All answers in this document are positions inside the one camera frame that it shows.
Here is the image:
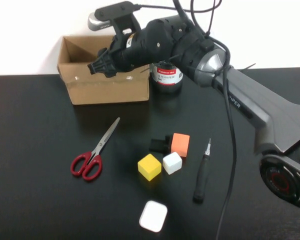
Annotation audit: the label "black block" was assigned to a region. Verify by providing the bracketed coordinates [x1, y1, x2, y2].
[148, 134, 173, 154]

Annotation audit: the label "yellow block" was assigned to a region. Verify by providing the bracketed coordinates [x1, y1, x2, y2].
[137, 153, 162, 181]

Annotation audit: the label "long black arm cable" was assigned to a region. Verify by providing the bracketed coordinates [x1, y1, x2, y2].
[172, 0, 238, 240]

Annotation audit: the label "red-handled scissors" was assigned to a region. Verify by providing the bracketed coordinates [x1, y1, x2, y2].
[69, 116, 121, 182]

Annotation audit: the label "white block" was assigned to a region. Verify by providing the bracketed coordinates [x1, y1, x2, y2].
[162, 151, 183, 175]

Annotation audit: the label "open cardboard box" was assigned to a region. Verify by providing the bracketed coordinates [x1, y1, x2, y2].
[56, 34, 151, 106]

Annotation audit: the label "thin black camera cable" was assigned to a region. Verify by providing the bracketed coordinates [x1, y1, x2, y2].
[132, 0, 223, 13]

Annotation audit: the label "orange block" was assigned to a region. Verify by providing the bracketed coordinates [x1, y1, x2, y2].
[170, 132, 191, 159]

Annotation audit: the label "white earbuds case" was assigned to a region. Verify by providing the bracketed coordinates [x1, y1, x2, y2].
[138, 199, 168, 233]

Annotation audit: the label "black mesh pen holder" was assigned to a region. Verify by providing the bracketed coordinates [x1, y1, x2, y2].
[149, 61, 184, 95]

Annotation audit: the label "black precision screwdriver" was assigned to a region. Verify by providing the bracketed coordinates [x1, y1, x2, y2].
[192, 137, 212, 204]

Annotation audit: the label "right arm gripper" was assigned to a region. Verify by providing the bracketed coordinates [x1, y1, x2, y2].
[86, 18, 178, 79]

